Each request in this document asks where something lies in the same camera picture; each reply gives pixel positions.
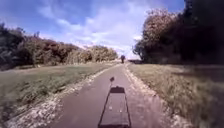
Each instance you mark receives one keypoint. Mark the person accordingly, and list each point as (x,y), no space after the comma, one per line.
(122,59)

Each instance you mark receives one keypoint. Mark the grey asphalt path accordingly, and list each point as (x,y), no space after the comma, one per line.
(95,95)

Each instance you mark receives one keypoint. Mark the row of autumn-coloured trees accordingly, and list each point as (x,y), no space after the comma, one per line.
(50,51)

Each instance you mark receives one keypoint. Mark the grass verge with dry leaves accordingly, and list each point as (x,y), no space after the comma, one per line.
(180,86)

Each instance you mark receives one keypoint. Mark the flat grass field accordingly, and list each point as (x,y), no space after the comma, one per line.
(36,81)

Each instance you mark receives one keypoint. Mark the dense dark wood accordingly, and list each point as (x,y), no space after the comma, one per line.
(190,36)

